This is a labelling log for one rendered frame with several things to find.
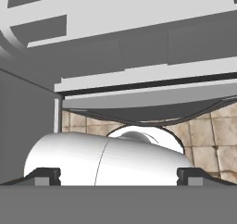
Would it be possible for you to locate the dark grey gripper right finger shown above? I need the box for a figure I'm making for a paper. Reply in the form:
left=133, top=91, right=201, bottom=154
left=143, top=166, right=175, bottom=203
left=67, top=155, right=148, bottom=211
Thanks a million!
left=176, top=168, right=237, bottom=187

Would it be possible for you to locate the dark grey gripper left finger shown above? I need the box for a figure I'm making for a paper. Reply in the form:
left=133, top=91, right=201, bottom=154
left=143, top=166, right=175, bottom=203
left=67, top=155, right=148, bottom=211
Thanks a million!
left=0, top=168, right=62, bottom=187

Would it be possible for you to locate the dark grey curved panel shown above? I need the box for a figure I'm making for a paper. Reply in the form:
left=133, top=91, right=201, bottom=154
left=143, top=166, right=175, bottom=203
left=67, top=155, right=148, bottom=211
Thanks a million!
left=62, top=79, right=237, bottom=127

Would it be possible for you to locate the grey flat side panel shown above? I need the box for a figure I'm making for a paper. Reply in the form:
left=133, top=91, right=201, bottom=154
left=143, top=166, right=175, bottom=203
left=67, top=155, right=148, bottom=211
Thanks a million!
left=0, top=68, right=64, bottom=185

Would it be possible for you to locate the white rounded cylinder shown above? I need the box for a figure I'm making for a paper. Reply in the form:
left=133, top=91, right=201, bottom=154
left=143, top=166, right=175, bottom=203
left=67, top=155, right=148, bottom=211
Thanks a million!
left=23, top=125, right=195, bottom=187

